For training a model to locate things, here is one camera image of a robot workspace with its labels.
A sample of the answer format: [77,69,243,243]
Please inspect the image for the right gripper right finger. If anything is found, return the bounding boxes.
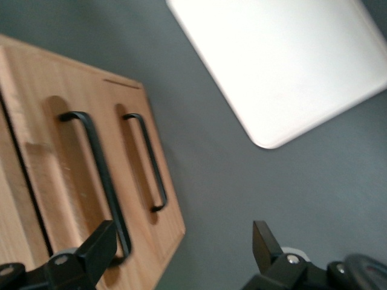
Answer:
[244,220,329,290]

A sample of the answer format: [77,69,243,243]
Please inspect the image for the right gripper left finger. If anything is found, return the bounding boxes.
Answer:
[42,220,117,290]

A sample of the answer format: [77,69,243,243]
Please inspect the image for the wooden drawer with long handle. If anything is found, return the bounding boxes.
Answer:
[0,48,131,290]

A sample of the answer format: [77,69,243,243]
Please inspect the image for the wooden drawer cabinet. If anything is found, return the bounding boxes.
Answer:
[0,33,186,290]

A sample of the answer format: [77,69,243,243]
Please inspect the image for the cream rectangular tray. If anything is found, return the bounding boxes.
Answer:
[165,0,387,150]

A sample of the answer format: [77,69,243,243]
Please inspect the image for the long black drawer handle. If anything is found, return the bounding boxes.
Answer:
[58,111,133,268]

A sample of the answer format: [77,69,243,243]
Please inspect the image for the wooden drawer with short handle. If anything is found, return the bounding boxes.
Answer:
[90,72,186,290]

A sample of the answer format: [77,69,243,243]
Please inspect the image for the short black drawer handle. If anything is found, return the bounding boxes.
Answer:
[122,112,168,213]

